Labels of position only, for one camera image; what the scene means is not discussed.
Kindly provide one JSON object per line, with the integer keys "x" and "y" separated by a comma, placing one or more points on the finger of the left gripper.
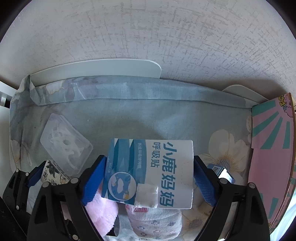
{"x": 35, "y": 175}

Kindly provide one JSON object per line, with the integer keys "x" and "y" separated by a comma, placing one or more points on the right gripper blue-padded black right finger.
{"x": 250, "y": 220}

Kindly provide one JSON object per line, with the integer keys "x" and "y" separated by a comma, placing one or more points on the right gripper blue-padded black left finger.
{"x": 59, "y": 212}

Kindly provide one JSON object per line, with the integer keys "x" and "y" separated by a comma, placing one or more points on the black white floral small item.
{"x": 53, "y": 174}

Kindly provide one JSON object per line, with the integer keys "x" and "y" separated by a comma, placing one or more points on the clear plastic case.
{"x": 66, "y": 146}

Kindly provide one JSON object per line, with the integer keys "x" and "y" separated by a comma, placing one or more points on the small blue barcode box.
{"x": 221, "y": 172}

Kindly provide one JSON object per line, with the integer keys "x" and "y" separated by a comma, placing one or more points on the pink fluffy puff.
{"x": 102, "y": 212}

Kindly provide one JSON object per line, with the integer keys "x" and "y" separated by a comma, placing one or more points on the floral sock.
{"x": 155, "y": 223}

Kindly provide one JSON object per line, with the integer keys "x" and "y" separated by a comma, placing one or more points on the white blue nasal strip box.
{"x": 150, "y": 173}

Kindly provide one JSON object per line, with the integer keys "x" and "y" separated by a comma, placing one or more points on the pink teal cardboard box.
{"x": 272, "y": 167}

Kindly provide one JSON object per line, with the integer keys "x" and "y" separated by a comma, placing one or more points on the floral blue bed sheet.
{"x": 102, "y": 108}

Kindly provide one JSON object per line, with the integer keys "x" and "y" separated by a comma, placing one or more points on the white plastic bed guard left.
{"x": 98, "y": 67}

